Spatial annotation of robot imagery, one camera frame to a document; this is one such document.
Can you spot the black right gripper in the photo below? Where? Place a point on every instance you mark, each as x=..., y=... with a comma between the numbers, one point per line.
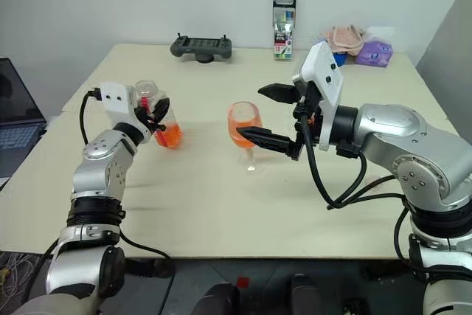
x=311, y=97

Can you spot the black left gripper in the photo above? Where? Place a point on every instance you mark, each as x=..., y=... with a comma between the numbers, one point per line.
x=145, y=119

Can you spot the clear bottle with orange drink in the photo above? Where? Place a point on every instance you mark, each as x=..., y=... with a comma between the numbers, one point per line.
x=169, y=138

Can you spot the clear wine glass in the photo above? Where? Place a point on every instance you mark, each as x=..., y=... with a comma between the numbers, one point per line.
x=243, y=116

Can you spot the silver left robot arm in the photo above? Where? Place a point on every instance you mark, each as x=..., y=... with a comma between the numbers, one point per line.
x=99, y=149

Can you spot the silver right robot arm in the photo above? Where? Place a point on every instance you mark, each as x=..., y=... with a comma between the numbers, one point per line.
x=391, y=123

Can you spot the marker pen pack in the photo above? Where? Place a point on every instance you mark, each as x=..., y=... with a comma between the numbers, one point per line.
x=284, y=34

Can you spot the dark grey handheld controller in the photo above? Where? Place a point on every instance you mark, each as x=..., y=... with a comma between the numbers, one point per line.
x=201, y=46

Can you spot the blue tape roll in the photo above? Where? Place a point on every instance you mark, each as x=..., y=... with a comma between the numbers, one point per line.
x=339, y=58

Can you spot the pink folded cloth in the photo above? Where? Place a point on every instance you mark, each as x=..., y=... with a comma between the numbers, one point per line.
x=346, y=38

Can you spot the purple tissue pack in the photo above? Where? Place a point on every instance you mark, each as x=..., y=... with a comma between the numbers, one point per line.
x=374, y=55

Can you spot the dark laptop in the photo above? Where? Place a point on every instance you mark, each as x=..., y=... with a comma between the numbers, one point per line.
x=14, y=101

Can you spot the small red square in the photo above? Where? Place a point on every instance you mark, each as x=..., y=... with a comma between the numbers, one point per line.
x=243, y=282

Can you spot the dark rounded shape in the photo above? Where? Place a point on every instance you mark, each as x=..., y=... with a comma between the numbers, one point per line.
x=305, y=293
x=221, y=300

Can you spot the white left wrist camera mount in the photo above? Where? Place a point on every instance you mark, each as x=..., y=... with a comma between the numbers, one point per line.
x=114, y=97

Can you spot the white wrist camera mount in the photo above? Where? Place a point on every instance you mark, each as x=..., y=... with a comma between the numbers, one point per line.
x=114, y=97
x=324, y=68

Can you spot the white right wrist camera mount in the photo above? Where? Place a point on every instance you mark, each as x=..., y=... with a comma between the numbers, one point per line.
x=324, y=68

